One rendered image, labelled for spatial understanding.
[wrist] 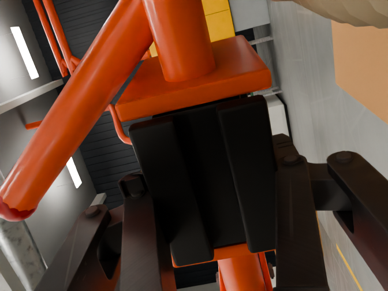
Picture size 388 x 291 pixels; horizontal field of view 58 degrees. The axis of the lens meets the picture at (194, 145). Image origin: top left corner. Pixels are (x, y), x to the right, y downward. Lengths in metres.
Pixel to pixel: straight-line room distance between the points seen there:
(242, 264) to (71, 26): 11.16
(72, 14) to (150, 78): 11.12
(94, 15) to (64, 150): 10.90
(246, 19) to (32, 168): 7.28
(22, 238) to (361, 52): 6.18
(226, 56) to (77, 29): 11.09
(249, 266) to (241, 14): 7.27
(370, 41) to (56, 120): 0.23
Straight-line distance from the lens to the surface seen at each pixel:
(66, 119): 0.18
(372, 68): 0.31
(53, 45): 8.64
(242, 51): 0.16
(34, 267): 6.57
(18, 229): 6.29
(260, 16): 7.46
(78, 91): 0.17
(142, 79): 0.16
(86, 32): 11.13
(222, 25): 7.35
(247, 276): 0.19
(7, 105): 8.81
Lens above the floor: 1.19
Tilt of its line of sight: 7 degrees up
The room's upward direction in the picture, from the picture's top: 103 degrees counter-clockwise
